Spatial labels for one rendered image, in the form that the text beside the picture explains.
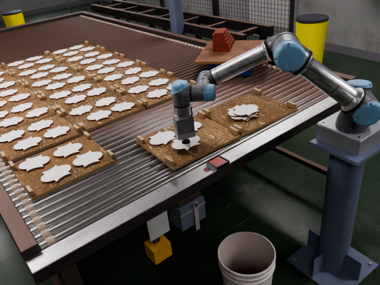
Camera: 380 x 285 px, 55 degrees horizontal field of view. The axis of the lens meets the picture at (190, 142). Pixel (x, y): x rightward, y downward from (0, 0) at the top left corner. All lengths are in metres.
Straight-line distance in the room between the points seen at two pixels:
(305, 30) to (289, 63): 3.61
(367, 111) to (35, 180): 1.46
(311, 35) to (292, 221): 2.96
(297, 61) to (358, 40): 4.39
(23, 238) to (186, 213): 0.64
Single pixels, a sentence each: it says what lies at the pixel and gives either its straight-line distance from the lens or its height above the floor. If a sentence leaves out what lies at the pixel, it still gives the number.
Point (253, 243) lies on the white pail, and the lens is 2.17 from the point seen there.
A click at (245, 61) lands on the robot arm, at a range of 1.67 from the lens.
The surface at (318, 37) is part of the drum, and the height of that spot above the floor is 0.47.
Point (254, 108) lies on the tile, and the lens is 2.04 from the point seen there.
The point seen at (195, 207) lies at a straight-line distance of 1.62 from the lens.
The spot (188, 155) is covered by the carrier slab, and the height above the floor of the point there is 0.94.
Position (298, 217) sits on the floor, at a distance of 2.78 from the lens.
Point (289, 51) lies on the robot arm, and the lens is 1.51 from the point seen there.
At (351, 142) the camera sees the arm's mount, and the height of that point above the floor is 0.93.
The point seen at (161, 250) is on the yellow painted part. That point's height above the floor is 0.69.
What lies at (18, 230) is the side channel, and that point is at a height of 0.95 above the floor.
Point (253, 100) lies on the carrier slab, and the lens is 2.22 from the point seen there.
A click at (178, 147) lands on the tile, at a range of 1.73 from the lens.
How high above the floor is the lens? 1.86
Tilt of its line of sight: 31 degrees down
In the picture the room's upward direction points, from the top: 6 degrees counter-clockwise
